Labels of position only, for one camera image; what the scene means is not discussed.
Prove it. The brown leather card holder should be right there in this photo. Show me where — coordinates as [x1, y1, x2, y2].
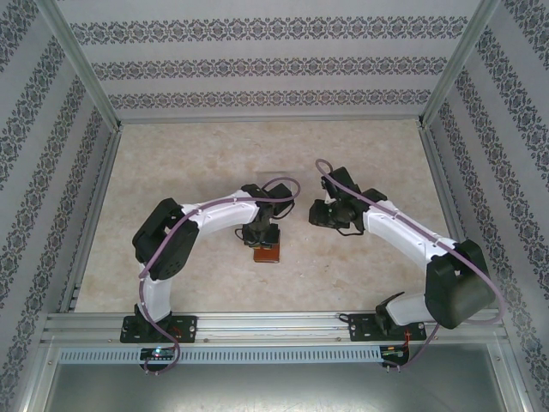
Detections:
[252, 231, 282, 265]

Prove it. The grey metal sheet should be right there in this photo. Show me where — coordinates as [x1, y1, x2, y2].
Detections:
[25, 362, 527, 412]

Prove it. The aluminium mounting rail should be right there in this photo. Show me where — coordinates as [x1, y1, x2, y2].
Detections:
[40, 312, 510, 344]

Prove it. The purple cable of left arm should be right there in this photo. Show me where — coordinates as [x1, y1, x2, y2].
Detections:
[137, 178, 301, 377]

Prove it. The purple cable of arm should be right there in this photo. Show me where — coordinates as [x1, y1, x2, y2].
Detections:
[137, 178, 301, 377]
[315, 158, 507, 374]

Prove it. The grey slotted cable duct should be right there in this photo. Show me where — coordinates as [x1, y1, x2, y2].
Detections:
[57, 346, 383, 364]

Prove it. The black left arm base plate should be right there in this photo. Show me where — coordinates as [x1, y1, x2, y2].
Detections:
[122, 315, 198, 344]

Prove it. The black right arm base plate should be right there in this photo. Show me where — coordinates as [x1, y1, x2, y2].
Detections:
[349, 312, 428, 342]

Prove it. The aluminium table side rail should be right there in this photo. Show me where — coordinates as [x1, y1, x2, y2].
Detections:
[59, 128, 124, 312]
[422, 126, 488, 308]

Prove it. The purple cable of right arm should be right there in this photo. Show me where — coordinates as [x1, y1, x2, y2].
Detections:
[315, 158, 507, 374]

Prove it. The aluminium frame post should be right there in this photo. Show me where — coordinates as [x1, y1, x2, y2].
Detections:
[418, 0, 503, 128]
[36, 0, 124, 130]

